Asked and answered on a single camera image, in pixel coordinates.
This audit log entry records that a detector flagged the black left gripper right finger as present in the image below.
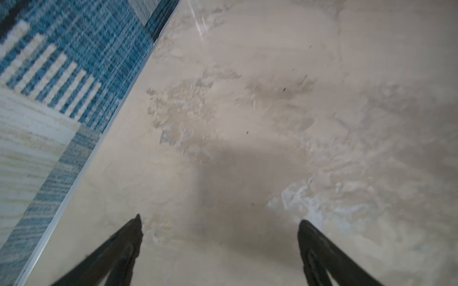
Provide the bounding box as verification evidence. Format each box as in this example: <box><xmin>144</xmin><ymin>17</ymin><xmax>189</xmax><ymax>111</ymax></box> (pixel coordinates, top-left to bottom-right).
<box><xmin>297</xmin><ymin>220</ymin><xmax>382</xmax><ymax>286</ymax></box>

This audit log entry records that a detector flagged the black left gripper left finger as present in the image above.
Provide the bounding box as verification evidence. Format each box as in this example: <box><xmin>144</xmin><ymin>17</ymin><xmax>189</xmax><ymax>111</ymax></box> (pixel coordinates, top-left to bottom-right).
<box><xmin>53</xmin><ymin>214</ymin><xmax>143</xmax><ymax>286</ymax></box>

